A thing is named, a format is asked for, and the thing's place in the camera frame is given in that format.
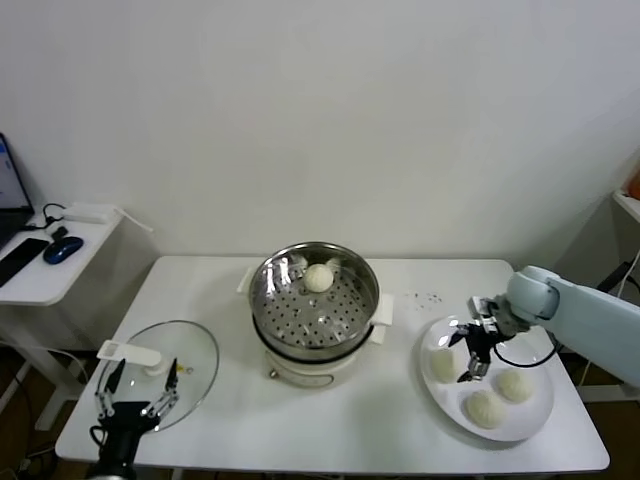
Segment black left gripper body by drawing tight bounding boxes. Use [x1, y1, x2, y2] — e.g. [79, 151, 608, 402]
[97, 401, 159, 466]

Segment white steamed baozi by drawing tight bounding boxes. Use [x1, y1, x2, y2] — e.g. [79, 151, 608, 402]
[429, 348, 459, 384]
[465, 389, 509, 430]
[494, 368, 535, 403]
[303, 263, 335, 295]

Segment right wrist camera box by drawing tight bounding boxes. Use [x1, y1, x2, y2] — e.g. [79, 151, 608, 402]
[468, 295, 496, 317]

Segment glass lid white handle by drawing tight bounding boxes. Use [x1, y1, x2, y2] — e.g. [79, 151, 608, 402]
[97, 319, 221, 434]

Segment blue computer mouse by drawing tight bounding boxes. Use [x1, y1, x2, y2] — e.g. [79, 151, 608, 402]
[43, 235, 85, 265]

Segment white round plate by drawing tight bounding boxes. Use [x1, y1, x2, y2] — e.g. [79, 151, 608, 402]
[418, 313, 556, 443]

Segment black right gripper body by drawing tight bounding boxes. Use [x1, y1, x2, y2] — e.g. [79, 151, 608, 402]
[464, 322, 494, 364]

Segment scattered black crumbs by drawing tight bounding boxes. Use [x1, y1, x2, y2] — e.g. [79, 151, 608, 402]
[407, 289, 444, 307]

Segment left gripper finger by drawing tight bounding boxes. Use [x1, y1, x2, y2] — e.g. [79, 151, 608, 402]
[93, 357, 126, 420]
[142, 355, 181, 419]

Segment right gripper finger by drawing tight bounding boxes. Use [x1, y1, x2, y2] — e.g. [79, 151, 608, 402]
[456, 352, 490, 384]
[446, 323, 471, 350]

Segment stainless steel steamer basket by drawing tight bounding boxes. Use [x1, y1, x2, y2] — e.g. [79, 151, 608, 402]
[237, 241, 396, 351]

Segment white desk foot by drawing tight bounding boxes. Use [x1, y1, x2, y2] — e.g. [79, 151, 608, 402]
[582, 384, 629, 404]

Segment white shelf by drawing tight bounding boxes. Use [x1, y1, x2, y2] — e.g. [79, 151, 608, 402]
[612, 192, 640, 224]

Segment white electric cooker base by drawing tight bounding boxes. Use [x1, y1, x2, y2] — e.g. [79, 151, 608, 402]
[263, 349, 354, 390]

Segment white adapter box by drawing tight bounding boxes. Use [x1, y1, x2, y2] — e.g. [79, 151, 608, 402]
[62, 201, 114, 225]

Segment black looped cable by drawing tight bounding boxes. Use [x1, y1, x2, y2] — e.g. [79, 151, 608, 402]
[22, 202, 66, 232]

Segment black smartphone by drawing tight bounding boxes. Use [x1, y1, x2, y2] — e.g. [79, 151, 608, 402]
[0, 237, 51, 289]

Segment white side table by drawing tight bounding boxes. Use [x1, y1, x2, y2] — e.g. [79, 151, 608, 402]
[0, 213, 125, 432]

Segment thin white cord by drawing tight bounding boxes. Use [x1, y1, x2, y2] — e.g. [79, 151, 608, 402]
[112, 207, 155, 233]

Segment black laptop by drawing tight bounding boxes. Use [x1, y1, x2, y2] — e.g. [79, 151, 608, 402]
[0, 132, 36, 251]

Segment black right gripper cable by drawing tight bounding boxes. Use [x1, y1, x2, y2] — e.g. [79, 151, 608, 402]
[492, 339, 559, 370]

